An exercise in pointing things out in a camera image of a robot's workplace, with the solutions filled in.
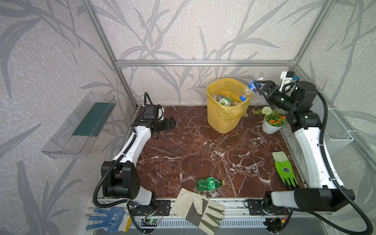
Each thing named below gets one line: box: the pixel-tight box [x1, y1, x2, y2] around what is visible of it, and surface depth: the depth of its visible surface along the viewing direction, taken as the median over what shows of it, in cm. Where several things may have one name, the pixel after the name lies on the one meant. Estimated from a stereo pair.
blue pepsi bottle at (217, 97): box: [211, 94, 223, 102], surface depth 100 cm
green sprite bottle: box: [196, 176, 226, 191], surface depth 81 cm
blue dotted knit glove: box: [86, 206, 126, 234], surface depth 72 cm
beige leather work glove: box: [170, 187, 225, 235], surface depth 74 cm
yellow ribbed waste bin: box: [206, 77, 254, 134], surface depth 91 cm
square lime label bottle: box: [218, 96, 234, 107], surface depth 98 cm
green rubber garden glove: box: [272, 150, 299, 187], surface depth 89 cm
